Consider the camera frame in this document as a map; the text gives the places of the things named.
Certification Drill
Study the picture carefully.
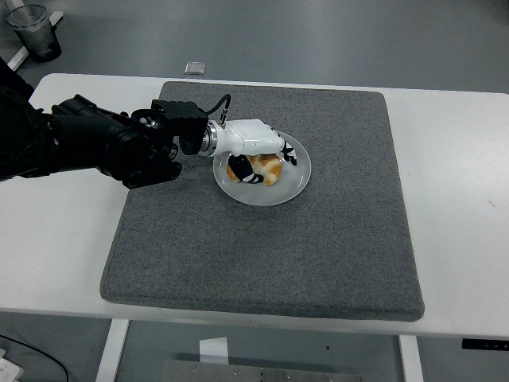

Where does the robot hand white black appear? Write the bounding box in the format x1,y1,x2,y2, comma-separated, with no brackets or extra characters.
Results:
216,118,298,186

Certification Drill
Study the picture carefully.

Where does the golden croissant bread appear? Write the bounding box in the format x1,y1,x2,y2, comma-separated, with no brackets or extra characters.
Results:
226,154,284,187

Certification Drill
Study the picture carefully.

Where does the white round plate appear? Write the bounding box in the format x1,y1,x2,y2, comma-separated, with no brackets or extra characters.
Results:
212,127,313,207

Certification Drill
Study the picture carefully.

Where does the grey felt mat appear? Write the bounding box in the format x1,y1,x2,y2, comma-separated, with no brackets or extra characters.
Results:
99,81,425,322

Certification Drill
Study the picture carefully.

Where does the bin with black bag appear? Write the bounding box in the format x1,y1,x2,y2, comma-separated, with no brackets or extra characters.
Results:
6,3,63,63

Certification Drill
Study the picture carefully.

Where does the white table leg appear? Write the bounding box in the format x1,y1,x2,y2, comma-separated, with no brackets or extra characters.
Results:
398,335,425,382
95,318,130,382

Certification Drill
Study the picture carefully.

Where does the black table control panel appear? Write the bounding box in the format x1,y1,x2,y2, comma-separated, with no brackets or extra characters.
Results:
461,338,509,351

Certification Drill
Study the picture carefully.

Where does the white box with label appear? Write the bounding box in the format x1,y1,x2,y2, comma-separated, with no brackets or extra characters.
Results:
0,348,23,382

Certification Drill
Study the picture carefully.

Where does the black floor cable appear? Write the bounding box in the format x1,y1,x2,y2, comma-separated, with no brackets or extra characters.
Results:
0,333,69,382

